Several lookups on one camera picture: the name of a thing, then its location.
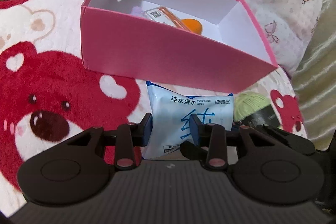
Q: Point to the green yarn ball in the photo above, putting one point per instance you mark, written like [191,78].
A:
[254,109]

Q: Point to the pink cardboard box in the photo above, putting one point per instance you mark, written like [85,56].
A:
[231,54]

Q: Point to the red bear bedsheet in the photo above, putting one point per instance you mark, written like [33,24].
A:
[47,95]

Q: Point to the purple plush toy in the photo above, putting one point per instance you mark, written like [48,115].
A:
[137,11]

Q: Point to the blue wet wipes pack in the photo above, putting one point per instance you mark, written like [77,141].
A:
[172,113]

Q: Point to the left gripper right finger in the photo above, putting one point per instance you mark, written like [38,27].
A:
[217,148]

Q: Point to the orange ball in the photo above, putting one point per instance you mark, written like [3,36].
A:
[193,25]

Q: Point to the orange dental floss box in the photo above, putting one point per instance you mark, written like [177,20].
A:
[165,16]

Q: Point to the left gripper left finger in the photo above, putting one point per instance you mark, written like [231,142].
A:
[124,140]

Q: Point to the green striped curtain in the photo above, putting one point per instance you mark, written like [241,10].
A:
[314,80]

